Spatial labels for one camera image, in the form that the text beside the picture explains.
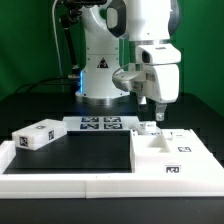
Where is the black hose behind robot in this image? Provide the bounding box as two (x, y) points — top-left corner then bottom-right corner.
(58, 9), (81, 72)

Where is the black cable on table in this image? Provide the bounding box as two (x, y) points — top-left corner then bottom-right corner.
(14, 76), (81, 94)

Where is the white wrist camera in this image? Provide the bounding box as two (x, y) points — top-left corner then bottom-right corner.
(112, 71), (145, 92)

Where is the white thin cable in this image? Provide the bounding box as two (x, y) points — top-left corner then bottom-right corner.
(50, 0), (64, 78)

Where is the white cabinet door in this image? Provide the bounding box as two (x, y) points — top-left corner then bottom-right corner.
(161, 129), (203, 153)
(133, 121), (161, 136)

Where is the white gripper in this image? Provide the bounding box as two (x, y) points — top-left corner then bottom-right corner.
(135, 44), (181, 121)

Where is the white cabinet top block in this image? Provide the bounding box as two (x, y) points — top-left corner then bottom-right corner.
(12, 119), (67, 150)

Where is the white base tag plate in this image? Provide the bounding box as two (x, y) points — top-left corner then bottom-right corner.
(63, 116), (139, 131)

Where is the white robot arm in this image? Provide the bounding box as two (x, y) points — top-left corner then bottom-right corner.
(56, 0), (181, 121)

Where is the white cabinet body box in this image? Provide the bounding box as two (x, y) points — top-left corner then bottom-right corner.
(130, 129), (223, 176)

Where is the white U-shaped frame fence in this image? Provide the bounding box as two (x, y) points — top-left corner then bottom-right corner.
(0, 137), (224, 199)

